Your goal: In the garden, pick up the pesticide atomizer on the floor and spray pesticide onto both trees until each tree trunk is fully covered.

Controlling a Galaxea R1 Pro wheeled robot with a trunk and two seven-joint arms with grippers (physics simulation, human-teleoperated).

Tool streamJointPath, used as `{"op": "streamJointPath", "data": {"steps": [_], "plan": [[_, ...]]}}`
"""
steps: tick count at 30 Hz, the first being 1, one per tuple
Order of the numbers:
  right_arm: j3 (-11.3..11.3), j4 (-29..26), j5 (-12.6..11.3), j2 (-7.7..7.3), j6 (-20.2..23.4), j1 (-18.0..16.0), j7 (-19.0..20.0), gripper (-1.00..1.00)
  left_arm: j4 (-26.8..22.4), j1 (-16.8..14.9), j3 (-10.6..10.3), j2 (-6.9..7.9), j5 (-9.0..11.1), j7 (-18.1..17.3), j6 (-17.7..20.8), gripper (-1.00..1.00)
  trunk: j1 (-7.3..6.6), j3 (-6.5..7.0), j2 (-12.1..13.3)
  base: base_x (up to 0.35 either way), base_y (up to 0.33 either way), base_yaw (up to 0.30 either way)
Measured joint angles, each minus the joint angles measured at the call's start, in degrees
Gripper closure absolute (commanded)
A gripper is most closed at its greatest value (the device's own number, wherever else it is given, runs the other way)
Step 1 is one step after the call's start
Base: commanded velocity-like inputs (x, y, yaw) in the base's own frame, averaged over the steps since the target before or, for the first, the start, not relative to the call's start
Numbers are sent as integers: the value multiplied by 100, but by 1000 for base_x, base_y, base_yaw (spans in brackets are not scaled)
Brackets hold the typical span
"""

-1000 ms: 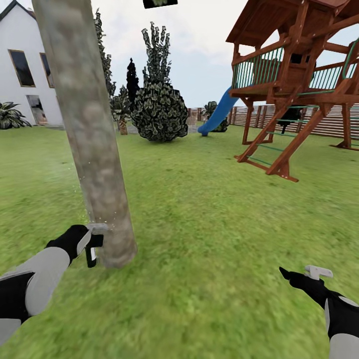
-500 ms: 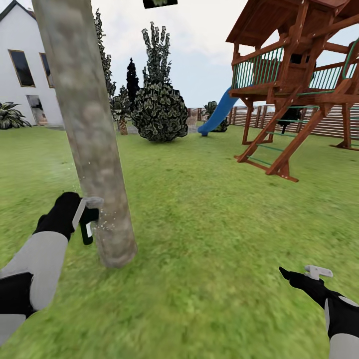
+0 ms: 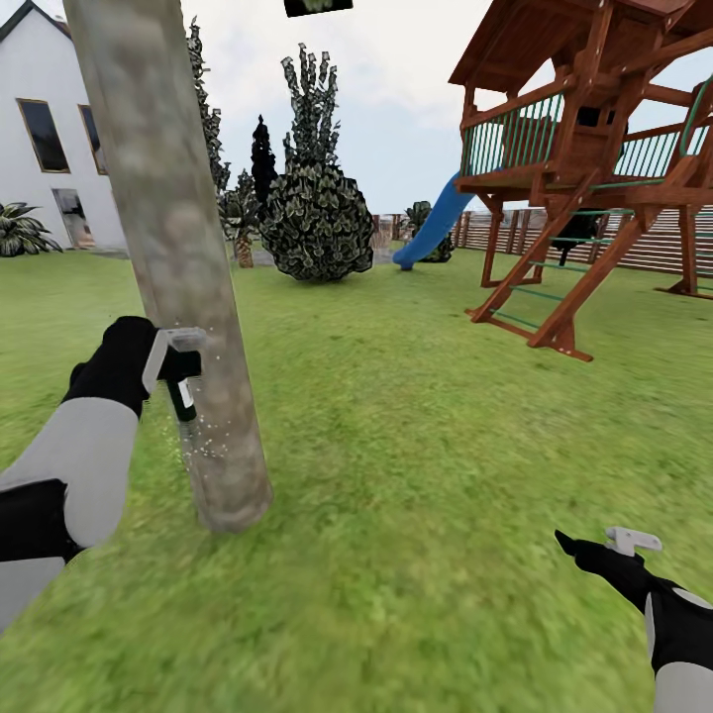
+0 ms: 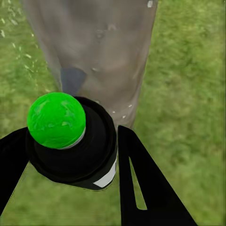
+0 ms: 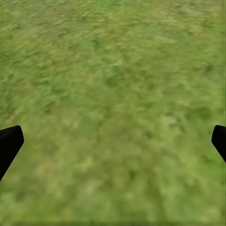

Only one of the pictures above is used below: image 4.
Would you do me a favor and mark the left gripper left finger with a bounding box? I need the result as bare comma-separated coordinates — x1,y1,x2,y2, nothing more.
0,127,29,216

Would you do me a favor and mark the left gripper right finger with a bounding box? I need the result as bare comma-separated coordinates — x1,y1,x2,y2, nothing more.
117,125,197,226

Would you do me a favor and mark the pesticide atomizer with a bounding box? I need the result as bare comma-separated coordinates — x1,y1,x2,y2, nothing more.
25,65,118,190

